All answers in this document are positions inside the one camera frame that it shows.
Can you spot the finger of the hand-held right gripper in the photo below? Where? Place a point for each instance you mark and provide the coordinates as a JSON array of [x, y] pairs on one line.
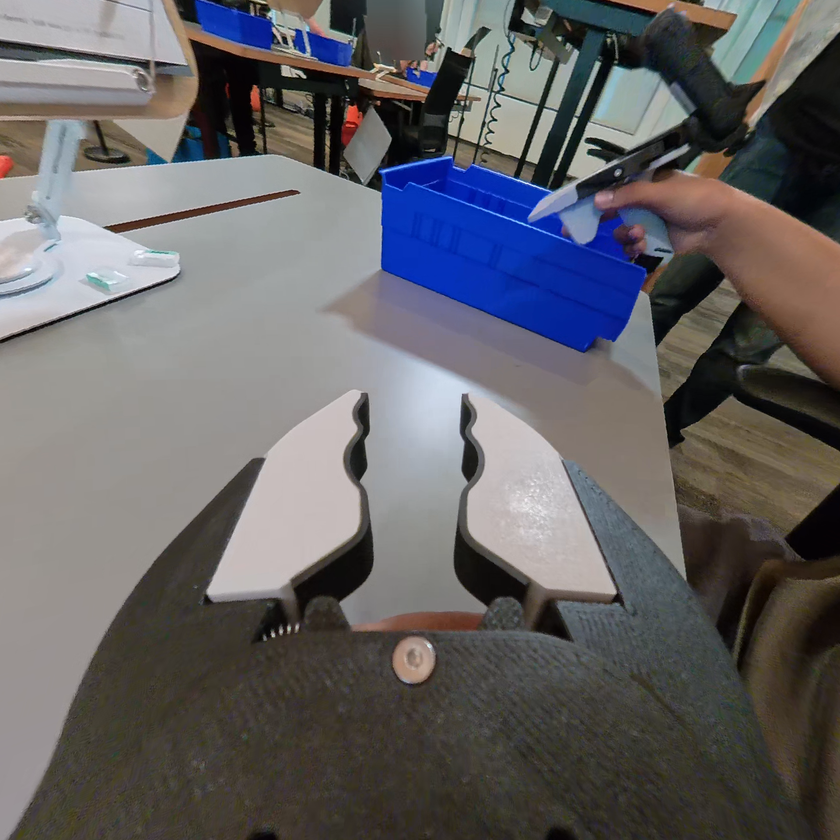
[[571, 200]]

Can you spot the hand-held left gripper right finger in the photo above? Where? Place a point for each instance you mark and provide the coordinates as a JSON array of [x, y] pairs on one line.
[[531, 518]]

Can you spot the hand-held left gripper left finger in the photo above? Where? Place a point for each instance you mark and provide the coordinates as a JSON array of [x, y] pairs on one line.
[[295, 518]]

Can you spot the blue plastic bin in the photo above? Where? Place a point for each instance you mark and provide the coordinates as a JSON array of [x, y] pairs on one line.
[[459, 197], [233, 23], [325, 47], [492, 302]]

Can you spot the person's right forearm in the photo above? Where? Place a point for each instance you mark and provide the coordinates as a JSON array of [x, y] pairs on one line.
[[781, 289]]

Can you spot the person's right hand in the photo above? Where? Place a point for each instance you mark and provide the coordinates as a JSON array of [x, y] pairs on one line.
[[702, 210]]

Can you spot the black office chair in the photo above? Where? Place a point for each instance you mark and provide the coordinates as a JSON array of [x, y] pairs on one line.
[[436, 111]]

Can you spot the hanging white paper sheet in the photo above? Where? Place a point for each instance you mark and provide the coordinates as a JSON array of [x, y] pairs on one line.
[[367, 144], [157, 138]]

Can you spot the black chair armrest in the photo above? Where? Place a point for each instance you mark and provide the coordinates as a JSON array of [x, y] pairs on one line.
[[787, 400]]

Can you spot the person's dark brown clothing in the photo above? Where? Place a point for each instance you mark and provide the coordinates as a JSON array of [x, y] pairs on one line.
[[787, 656]]

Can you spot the small white green clip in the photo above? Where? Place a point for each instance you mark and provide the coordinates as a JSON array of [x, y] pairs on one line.
[[107, 280], [154, 258]]

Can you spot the wooden background table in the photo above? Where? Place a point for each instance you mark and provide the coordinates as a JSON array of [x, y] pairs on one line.
[[262, 52]]

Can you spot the round black floor base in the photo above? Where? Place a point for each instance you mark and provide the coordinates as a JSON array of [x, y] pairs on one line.
[[107, 154]]

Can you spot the printed instruction sheet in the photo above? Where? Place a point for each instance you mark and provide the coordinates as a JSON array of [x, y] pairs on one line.
[[79, 26]]

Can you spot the dark metal desk frame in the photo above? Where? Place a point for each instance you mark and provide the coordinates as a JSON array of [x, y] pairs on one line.
[[577, 98]]

